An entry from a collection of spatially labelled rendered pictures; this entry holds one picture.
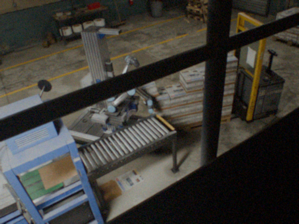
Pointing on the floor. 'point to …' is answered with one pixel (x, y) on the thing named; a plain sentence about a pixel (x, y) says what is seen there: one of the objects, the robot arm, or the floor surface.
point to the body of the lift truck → (261, 92)
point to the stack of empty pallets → (195, 10)
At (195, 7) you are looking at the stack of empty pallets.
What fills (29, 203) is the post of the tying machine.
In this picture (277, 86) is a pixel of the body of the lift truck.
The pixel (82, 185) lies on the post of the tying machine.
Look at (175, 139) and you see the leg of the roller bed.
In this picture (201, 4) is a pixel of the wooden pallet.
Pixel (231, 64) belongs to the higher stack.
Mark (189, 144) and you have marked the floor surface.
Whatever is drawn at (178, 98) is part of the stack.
